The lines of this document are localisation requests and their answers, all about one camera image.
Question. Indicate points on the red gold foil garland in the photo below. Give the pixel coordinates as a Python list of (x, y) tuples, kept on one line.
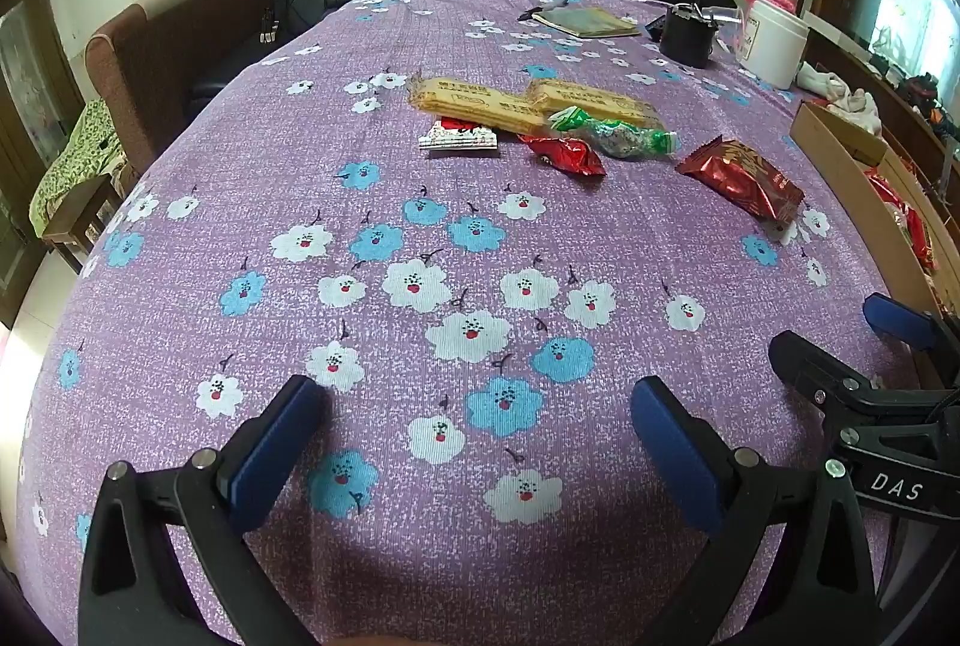
[(904, 218)]

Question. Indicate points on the wooden glass door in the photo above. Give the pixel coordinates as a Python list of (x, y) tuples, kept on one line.
[(30, 91)]

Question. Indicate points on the black pen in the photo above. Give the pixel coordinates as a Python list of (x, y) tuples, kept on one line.
[(551, 5)]

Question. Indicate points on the cardboard box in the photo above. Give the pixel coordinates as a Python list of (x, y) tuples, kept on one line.
[(832, 159)]

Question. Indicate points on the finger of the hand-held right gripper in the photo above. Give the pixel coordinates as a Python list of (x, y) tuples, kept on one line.
[(806, 365), (900, 320)]

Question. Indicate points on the white socks bundle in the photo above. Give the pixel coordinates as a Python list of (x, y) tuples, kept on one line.
[(847, 102)]

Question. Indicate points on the small red snack packet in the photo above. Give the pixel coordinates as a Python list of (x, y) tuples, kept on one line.
[(570, 156)]

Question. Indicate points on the green notebook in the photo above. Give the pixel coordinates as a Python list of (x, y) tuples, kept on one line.
[(585, 22)]

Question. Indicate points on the purple floral tablecloth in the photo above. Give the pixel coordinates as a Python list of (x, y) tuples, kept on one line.
[(637, 256)]

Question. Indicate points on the brown armchair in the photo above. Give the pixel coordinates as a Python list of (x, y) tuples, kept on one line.
[(172, 54)]

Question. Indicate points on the white plastic bucket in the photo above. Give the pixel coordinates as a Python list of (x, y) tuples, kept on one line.
[(772, 46)]

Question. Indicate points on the silver flat device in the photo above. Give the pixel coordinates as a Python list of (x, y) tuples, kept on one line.
[(721, 16)]

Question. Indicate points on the wooden side table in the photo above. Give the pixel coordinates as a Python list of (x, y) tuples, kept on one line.
[(75, 218)]

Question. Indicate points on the black cup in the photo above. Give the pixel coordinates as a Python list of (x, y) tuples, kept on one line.
[(686, 42)]

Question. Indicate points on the tan biscuit packet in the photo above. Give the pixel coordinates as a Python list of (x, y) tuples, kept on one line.
[(465, 100), (600, 100)]

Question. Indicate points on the red power tool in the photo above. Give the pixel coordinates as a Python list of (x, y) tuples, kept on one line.
[(921, 91)]

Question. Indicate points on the dark red foil snack packet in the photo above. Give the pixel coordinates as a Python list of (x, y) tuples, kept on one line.
[(739, 177)]

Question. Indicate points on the white red-print snack packet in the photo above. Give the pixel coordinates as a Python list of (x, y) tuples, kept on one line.
[(457, 140)]

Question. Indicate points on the green candy packet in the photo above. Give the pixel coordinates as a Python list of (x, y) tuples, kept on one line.
[(615, 138)]

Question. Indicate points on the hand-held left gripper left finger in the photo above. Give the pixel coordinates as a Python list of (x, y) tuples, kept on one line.
[(277, 443)]

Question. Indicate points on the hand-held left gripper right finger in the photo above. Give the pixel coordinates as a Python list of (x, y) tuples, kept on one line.
[(675, 451)]

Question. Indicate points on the green patterned cloth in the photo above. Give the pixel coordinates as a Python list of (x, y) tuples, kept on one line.
[(75, 151)]

